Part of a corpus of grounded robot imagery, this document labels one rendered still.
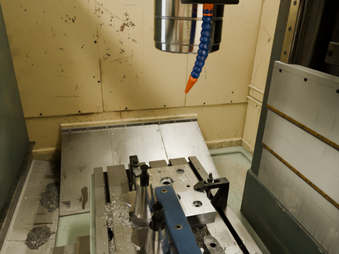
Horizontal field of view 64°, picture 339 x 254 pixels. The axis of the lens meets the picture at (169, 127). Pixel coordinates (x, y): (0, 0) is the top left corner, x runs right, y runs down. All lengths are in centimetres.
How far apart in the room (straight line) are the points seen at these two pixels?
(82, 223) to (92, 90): 76
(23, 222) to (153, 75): 105
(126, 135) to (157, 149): 22
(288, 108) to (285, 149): 16
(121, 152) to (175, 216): 116
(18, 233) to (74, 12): 111
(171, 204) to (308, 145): 56
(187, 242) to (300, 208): 66
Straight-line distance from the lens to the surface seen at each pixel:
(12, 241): 140
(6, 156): 146
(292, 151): 106
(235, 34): 187
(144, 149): 170
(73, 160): 167
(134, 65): 170
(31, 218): 150
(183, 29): 60
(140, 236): 53
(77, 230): 143
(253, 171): 137
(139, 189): 52
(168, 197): 59
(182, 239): 51
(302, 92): 99
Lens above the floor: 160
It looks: 24 degrees down
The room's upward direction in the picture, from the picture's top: 2 degrees clockwise
